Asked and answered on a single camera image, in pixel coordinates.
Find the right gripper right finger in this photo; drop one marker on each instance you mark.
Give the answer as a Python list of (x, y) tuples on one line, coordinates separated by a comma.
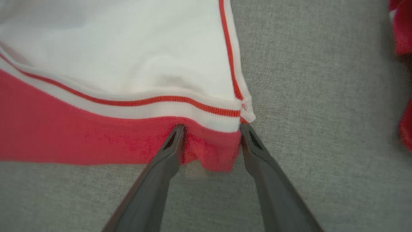
[(280, 203)]

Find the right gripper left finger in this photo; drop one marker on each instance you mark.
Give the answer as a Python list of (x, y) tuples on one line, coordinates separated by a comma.
[(148, 199)]

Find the red garment with white trim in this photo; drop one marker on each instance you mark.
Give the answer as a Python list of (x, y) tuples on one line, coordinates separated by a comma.
[(112, 48)]

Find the red white numbered jersey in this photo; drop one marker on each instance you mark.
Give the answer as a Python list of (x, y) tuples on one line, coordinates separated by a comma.
[(404, 32)]

